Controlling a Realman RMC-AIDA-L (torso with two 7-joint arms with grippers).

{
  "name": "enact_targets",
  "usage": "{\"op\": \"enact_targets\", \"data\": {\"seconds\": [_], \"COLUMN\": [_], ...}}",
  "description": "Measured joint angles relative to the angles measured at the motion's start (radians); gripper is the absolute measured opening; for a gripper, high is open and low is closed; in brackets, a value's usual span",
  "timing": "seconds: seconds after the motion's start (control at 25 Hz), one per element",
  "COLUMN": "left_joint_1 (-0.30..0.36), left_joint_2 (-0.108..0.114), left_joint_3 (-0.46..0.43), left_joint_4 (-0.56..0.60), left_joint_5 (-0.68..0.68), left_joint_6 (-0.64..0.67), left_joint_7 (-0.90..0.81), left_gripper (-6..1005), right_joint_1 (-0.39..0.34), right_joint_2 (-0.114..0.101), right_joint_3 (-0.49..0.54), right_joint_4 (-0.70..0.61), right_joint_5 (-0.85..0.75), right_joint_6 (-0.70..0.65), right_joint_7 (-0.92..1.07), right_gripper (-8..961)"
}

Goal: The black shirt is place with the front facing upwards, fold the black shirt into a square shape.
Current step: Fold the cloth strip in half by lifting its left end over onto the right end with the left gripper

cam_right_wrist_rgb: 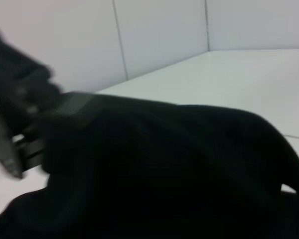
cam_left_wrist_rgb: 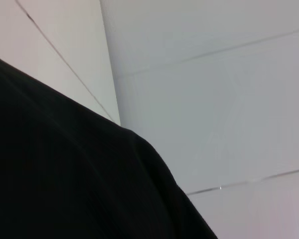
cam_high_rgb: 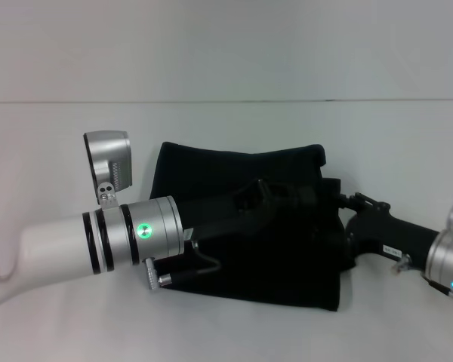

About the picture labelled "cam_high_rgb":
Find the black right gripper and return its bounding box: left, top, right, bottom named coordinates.
left=337, top=191, right=439, bottom=271

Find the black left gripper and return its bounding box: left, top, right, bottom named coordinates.
left=177, top=179, right=319, bottom=242

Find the black shirt with FREE print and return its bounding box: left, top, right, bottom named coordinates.
left=148, top=141, right=347, bottom=314

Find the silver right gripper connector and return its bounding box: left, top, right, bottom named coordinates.
left=390, top=253, right=413, bottom=275

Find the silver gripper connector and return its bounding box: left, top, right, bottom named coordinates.
left=390, top=253, right=413, bottom=275
left=143, top=255, right=175, bottom=292

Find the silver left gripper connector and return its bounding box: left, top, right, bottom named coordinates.
left=143, top=255, right=175, bottom=292

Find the dark left arm cable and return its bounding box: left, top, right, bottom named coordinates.
left=171, top=240, right=223, bottom=282

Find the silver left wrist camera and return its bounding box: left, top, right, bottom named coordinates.
left=82, top=130, right=134, bottom=210

